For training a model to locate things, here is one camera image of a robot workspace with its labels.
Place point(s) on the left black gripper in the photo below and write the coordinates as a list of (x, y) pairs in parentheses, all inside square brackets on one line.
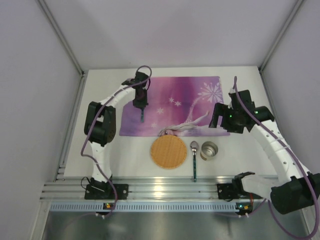
[(140, 103)]

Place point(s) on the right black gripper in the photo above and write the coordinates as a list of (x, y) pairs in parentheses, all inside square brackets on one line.
[(222, 116)]

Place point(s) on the fork with green handle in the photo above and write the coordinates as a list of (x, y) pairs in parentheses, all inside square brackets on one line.
[(142, 115)]

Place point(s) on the purple printed placemat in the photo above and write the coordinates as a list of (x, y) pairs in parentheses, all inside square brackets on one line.
[(182, 106)]

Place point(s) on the metal cup with wood band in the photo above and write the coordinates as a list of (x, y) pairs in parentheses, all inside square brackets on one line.
[(208, 150)]

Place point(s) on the spoon with green handle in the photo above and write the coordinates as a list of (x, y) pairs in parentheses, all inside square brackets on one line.
[(194, 148)]

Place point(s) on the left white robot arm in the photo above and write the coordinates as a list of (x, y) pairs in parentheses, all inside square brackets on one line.
[(101, 125)]

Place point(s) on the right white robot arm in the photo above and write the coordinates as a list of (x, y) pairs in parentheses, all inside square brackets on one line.
[(296, 187)]

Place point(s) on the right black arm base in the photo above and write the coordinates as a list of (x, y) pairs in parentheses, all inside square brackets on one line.
[(227, 192)]

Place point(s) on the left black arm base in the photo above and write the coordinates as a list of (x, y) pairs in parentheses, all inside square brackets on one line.
[(106, 192)]

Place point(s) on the round woven wicker plate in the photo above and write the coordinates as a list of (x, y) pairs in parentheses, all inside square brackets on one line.
[(168, 152)]

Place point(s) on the right aluminium frame post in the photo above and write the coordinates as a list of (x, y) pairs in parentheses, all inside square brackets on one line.
[(298, 5)]

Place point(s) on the aluminium frame post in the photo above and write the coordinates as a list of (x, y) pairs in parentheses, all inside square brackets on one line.
[(298, 5), (57, 30)]

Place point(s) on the perforated grey cable duct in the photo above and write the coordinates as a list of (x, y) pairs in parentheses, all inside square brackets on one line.
[(220, 207)]

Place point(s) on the aluminium mounting rail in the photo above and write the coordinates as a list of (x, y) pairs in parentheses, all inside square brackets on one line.
[(142, 188)]

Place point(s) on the left aluminium frame post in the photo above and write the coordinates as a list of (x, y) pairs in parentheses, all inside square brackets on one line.
[(57, 30)]

